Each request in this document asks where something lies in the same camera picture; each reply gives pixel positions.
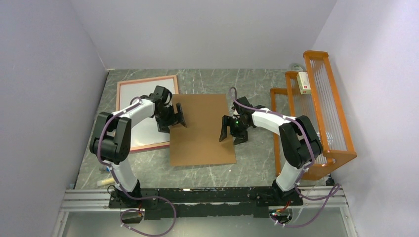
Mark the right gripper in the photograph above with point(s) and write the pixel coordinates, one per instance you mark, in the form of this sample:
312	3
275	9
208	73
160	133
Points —
239	137

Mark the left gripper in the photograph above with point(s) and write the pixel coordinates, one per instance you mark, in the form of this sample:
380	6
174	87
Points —
164	126

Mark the brown frame backing board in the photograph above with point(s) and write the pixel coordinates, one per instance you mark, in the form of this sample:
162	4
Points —
198	143

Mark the seaside landscape photo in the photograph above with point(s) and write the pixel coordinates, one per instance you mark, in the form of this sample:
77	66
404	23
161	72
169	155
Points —
144	98

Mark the pink wooden picture frame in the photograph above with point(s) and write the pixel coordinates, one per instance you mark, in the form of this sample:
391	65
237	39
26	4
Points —
147	147

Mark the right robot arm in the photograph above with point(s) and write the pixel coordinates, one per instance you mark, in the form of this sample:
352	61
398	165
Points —
300	142

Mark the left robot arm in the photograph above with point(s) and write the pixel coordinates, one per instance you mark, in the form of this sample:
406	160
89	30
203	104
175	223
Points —
111	138

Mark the small white red box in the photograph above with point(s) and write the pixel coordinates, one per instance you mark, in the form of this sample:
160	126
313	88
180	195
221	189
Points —
304	83

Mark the orange wooden rack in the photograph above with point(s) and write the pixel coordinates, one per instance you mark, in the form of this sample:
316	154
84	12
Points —
325	110

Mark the blue capped small bottle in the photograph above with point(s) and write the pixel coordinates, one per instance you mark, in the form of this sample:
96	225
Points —
104	168

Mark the yellow orange marker tube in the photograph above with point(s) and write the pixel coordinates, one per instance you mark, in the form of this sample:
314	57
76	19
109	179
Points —
105	182

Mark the white blue can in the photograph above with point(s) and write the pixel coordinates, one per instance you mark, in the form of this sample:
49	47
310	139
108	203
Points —
329	138

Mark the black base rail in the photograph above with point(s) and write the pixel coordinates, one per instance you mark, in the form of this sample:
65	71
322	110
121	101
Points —
156	204

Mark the white round wall object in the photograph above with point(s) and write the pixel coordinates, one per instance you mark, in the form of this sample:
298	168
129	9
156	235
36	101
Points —
297	68

